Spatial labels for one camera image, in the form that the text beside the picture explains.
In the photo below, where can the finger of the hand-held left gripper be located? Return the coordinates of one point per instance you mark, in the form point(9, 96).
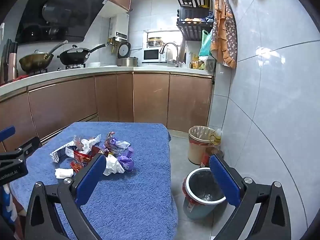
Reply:
point(7, 132)
point(32, 145)

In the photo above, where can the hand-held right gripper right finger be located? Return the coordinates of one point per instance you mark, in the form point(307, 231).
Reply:
point(223, 182)

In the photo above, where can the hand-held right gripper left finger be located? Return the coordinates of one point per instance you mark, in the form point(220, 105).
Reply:
point(90, 178)

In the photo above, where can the grey bin red liner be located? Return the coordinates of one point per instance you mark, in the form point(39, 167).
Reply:
point(197, 208)

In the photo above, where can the purple plastic wrapper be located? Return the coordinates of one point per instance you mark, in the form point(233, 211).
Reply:
point(126, 162)

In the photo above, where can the beige trash bin with liner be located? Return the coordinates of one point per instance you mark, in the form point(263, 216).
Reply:
point(196, 152)

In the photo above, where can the red snack wrapper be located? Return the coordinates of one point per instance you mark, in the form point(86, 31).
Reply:
point(81, 160)

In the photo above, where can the crumpled white tissue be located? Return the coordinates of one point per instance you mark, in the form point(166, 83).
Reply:
point(63, 173)

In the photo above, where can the white blue printed packet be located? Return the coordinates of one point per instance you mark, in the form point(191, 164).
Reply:
point(58, 154)

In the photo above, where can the dark red wrapper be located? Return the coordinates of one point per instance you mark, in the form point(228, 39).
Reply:
point(96, 151)

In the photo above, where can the dark red jar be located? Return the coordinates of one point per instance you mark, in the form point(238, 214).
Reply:
point(206, 158)

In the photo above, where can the crumpled white paper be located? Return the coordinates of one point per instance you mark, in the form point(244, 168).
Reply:
point(87, 142)

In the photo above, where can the yellow oil bottle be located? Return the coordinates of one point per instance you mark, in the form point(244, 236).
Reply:
point(217, 140)

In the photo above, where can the twisted purple wrapper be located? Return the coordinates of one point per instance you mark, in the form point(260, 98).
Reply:
point(111, 140)

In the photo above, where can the blue terry towel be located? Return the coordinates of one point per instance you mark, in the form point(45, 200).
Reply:
point(140, 180)

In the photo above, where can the golden wok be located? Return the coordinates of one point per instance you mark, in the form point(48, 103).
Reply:
point(35, 62)

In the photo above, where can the gas stove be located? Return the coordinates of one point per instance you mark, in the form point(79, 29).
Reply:
point(72, 67)

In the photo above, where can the black wok with lid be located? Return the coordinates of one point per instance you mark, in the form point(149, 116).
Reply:
point(73, 56)

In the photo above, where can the brown base cabinets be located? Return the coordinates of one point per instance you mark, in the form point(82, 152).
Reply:
point(150, 100)

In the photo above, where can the white kitchen countertop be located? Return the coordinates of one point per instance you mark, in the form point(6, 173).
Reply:
point(107, 69)

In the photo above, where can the yellow food packets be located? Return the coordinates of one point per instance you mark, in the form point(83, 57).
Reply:
point(198, 63)

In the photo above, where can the rice cooker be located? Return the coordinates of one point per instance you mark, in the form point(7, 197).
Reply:
point(126, 61)

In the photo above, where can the black range hood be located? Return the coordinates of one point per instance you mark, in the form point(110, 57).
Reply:
point(62, 12)

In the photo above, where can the green plastic bag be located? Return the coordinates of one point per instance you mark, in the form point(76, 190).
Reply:
point(205, 46)

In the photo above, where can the white microwave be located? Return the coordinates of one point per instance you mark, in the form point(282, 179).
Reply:
point(151, 55)

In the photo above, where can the steel faucet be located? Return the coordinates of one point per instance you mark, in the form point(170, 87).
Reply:
point(172, 45)

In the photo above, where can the white water heater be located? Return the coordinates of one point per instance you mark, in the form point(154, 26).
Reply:
point(119, 27)

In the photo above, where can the glass bowl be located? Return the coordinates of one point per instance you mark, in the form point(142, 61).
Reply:
point(154, 42)

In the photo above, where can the black kitchen rack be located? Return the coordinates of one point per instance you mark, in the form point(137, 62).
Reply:
point(192, 28)

